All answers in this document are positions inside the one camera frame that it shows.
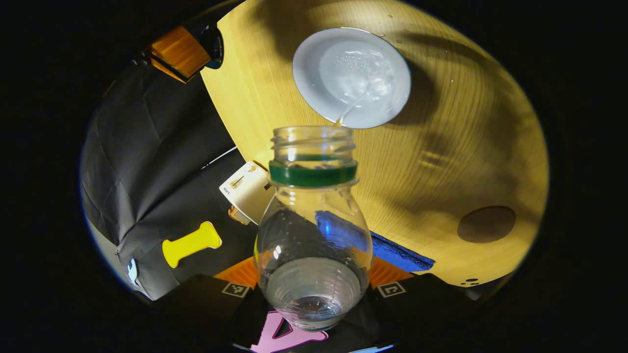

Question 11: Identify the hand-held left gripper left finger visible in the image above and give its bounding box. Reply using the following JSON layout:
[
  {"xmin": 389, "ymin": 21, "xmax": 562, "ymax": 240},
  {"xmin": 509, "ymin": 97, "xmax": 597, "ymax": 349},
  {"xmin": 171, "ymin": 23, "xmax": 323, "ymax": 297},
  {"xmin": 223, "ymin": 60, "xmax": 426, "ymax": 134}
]
[{"xmin": 152, "ymin": 256, "xmax": 265, "ymax": 349}]

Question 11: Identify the white toaster cable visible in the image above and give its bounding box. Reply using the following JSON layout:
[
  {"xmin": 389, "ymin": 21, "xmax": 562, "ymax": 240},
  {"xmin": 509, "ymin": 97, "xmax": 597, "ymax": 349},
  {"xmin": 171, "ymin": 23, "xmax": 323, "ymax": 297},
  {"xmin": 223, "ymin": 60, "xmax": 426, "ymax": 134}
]
[{"xmin": 201, "ymin": 146, "xmax": 238, "ymax": 170}]

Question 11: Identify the round brown coaster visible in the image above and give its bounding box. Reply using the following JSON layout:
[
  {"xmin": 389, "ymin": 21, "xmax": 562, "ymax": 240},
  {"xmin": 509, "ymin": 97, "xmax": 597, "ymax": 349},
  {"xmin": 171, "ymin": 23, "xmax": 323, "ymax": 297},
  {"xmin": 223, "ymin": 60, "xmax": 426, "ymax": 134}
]
[{"xmin": 457, "ymin": 206, "xmax": 517, "ymax": 244}]

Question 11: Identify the dark teacup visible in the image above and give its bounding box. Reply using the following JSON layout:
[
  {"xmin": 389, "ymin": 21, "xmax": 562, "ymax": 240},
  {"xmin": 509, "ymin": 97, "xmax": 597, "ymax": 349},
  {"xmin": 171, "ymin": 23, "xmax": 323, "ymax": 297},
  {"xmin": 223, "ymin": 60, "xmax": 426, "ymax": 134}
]
[{"xmin": 292, "ymin": 27, "xmax": 412, "ymax": 130}]

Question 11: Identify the black backdrop cloth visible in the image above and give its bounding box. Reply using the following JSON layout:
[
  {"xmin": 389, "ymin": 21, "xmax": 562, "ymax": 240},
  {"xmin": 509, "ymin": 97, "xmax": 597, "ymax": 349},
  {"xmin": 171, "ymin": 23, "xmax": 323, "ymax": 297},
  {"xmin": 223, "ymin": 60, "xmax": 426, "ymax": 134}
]
[{"xmin": 81, "ymin": 64, "xmax": 393, "ymax": 353}]

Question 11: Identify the clear plastic water bottle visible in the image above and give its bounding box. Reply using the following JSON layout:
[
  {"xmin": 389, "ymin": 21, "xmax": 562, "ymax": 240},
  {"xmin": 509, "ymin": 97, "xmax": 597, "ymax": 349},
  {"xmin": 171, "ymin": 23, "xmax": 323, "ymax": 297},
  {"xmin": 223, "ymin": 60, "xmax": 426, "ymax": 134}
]
[{"xmin": 254, "ymin": 126, "xmax": 373, "ymax": 331}]

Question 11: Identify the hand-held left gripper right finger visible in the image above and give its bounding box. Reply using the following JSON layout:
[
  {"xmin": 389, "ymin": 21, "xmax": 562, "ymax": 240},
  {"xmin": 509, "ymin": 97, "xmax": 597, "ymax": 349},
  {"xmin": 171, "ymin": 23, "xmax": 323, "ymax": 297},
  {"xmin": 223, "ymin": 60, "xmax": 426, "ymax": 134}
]
[{"xmin": 343, "ymin": 256, "xmax": 471, "ymax": 344}]

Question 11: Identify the folded blue towel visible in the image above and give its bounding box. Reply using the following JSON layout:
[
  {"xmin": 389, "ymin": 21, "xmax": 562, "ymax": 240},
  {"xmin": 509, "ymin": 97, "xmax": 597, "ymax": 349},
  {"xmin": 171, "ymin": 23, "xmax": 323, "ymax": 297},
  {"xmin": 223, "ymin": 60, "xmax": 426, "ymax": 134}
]
[{"xmin": 315, "ymin": 211, "xmax": 435, "ymax": 273}]

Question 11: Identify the white toaster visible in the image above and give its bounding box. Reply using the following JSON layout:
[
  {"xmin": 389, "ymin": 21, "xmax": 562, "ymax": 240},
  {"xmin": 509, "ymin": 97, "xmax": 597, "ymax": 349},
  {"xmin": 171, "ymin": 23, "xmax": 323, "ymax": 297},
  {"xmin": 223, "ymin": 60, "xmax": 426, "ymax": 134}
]
[{"xmin": 219, "ymin": 161, "xmax": 275, "ymax": 225}]

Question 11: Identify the toast slice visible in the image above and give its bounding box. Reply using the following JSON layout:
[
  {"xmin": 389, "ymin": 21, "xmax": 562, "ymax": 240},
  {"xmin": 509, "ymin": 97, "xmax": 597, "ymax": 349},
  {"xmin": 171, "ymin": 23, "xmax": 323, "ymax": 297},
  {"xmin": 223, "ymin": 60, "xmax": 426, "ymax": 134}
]
[{"xmin": 228, "ymin": 206, "xmax": 251, "ymax": 226}]

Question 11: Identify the dark teacup lid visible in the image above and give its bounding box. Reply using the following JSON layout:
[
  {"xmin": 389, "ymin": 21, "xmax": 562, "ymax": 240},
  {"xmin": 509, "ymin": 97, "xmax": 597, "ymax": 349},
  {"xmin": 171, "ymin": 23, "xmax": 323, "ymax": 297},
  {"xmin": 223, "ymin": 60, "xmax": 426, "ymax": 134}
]
[{"xmin": 201, "ymin": 25, "xmax": 225, "ymax": 69}]

